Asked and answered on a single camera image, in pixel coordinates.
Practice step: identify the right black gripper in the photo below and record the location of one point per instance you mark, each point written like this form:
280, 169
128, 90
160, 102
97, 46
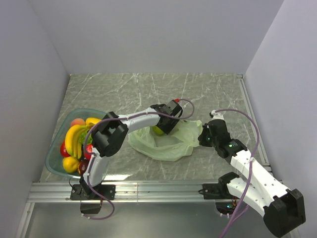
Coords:
201, 138

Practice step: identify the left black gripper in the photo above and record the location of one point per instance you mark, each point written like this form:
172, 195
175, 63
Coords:
167, 129

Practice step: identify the green round fruit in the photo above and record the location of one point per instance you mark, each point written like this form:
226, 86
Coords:
157, 131

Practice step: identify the green plastic bag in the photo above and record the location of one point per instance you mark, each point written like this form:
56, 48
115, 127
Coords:
180, 142

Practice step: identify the red and green fruit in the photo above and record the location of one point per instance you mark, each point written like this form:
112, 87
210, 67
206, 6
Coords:
88, 152

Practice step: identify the dark red apple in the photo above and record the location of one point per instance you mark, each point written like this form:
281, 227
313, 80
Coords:
82, 166

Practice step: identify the yellow banana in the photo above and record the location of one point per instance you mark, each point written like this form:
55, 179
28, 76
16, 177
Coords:
72, 140

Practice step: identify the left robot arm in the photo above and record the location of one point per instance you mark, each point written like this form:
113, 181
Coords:
109, 135

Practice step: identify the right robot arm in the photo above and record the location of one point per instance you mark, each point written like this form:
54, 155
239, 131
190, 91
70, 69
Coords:
281, 208

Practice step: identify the yellow mango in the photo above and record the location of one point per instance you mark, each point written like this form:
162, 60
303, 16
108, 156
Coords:
92, 121

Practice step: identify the peach in tray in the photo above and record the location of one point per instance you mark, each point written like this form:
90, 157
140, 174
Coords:
78, 121

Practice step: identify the red chili pepper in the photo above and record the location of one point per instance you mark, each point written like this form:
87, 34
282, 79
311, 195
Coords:
63, 150

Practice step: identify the teal plastic tray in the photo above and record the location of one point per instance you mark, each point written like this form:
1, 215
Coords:
53, 161

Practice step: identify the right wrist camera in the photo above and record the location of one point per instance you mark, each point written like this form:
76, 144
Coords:
214, 115

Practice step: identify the aluminium rail right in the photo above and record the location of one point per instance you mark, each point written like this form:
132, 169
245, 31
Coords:
250, 112

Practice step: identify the aluminium rail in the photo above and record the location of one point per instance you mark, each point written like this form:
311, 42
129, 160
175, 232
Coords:
250, 112
125, 191

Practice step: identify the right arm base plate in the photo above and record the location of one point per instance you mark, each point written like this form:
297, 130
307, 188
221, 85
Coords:
210, 191

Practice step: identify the aluminium rail front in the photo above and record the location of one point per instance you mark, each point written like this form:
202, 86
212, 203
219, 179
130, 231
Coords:
125, 191

